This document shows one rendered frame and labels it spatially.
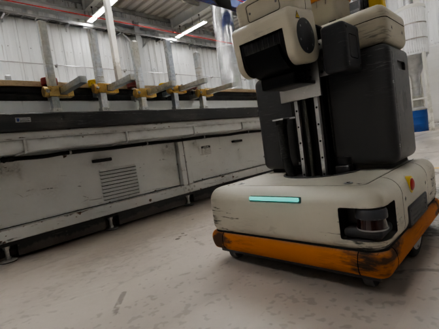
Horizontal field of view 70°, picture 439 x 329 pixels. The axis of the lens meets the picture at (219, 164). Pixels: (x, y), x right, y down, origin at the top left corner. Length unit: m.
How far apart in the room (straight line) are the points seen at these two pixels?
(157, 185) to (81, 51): 8.18
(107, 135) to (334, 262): 1.35
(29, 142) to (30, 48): 8.05
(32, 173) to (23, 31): 8.02
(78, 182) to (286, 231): 1.36
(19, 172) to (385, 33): 1.74
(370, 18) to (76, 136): 1.40
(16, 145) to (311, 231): 1.33
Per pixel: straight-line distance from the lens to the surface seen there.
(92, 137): 1.81
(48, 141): 1.73
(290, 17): 0.99
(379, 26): 1.19
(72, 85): 1.61
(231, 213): 1.11
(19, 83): 1.94
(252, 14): 1.11
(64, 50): 9.95
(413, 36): 9.78
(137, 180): 2.17
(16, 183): 1.91
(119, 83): 1.75
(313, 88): 1.14
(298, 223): 0.95
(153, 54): 11.39
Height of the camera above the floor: 0.45
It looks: 4 degrees down
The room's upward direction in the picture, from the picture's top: 8 degrees counter-clockwise
